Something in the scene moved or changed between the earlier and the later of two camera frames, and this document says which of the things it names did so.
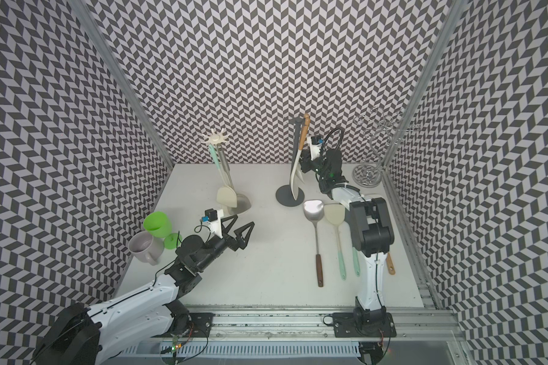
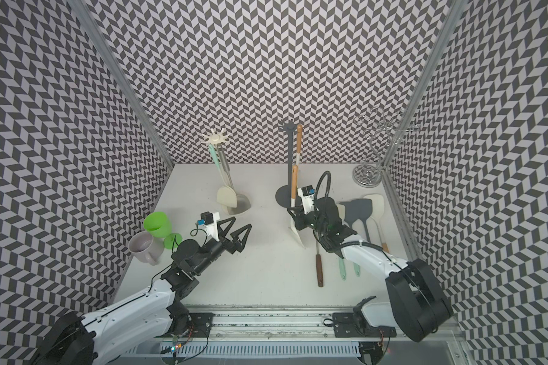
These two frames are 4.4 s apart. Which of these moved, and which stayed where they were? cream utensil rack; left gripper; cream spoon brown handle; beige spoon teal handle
Moved: cream spoon brown handle
Stayed: cream utensil rack; left gripper; beige spoon teal handle
